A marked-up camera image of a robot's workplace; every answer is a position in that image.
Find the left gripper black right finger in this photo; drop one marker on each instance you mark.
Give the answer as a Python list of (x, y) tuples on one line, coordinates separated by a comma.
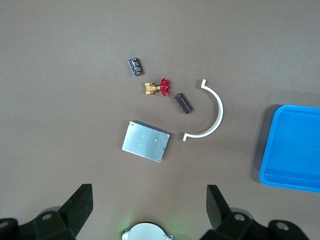
[(232, 225)]

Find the blue plastic tray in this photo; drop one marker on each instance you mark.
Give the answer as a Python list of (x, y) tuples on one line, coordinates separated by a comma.
[(295, 150)]

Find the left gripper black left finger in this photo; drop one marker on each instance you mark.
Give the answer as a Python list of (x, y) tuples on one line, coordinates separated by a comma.
[(62, 225)]

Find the brown table cover mat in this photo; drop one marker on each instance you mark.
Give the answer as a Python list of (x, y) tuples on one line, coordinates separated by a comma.
[(62, 87)]

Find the silver metal box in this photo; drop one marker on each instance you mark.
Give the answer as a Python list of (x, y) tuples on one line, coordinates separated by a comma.
[(145, 142)]

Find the white semicircular pipe clamp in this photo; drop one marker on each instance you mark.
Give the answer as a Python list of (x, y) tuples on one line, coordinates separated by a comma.
[(220, 110)]

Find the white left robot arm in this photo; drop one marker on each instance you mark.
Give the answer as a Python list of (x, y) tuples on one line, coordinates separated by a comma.
[(147, 232)]

